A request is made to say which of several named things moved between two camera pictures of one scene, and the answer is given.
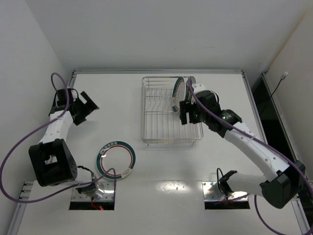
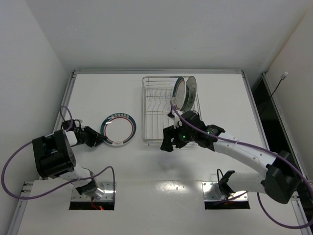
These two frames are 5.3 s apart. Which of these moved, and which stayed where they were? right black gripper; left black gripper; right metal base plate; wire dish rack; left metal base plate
Moved: right black gripper; left black gripper
Stayed: wire dish rack; right metal base plate; left metal base plate
